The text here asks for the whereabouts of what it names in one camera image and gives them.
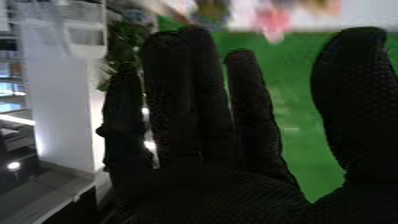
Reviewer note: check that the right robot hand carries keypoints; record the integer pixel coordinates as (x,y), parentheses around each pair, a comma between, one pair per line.
(224,186)

